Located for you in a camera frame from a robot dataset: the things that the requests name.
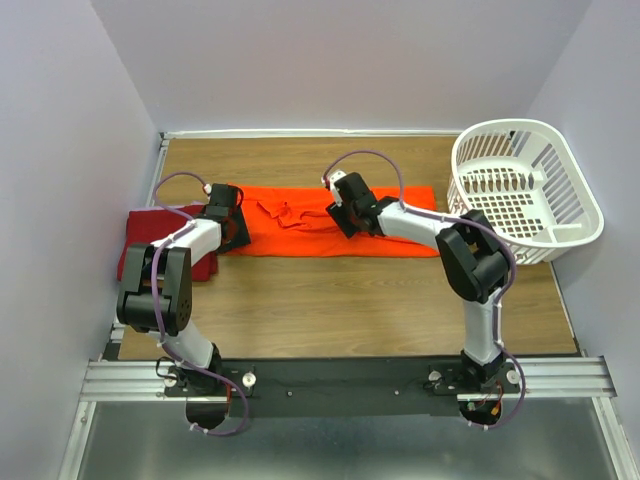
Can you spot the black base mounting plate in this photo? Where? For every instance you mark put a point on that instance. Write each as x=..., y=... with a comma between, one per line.
x=346, y=387

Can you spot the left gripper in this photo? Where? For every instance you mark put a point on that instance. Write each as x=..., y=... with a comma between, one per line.
x=242, y=237

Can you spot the orange t-shirt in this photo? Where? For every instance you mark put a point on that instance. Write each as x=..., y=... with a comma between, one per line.
x=293, y=222

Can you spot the white plastic laundry basket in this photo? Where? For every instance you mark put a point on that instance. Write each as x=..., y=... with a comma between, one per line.
x=522, y=174

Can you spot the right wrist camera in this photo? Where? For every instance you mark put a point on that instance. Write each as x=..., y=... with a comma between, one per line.
x=329, y=182

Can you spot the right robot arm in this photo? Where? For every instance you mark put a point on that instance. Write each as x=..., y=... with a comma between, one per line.
x=476, y=263

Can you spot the aluminium frame rail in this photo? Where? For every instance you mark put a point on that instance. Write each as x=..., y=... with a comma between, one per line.
x=546, y=378

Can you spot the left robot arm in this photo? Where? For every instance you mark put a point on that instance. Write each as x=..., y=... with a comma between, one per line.
x=155, y=294

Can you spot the folded dark red t-shirt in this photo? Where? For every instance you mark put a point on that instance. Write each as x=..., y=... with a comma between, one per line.
x=154, y=226

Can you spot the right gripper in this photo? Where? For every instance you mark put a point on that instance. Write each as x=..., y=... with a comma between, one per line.
x=337, y=213

